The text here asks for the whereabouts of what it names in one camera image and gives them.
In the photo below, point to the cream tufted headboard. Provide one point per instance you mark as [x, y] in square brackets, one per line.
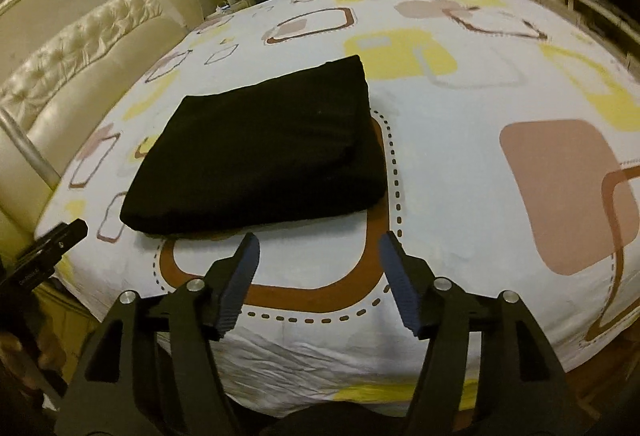
[75, 65]

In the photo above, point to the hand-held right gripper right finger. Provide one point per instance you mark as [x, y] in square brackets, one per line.
[400, 286]

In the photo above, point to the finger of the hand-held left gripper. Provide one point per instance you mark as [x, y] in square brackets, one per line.
[55, 241]

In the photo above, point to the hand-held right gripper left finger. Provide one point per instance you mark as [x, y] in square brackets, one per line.
[240, 281]

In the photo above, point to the patterned white bed sheet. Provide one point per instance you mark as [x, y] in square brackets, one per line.
[450, 140]

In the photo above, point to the cream bed frame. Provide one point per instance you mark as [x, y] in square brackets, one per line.
[65, 298]

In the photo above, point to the black pants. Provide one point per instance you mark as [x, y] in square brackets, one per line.
[260, 150]

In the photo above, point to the white television stand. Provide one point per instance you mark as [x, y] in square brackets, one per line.
[590, 5]

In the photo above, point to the grey metal pole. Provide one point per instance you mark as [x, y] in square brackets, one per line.
[30, 148]

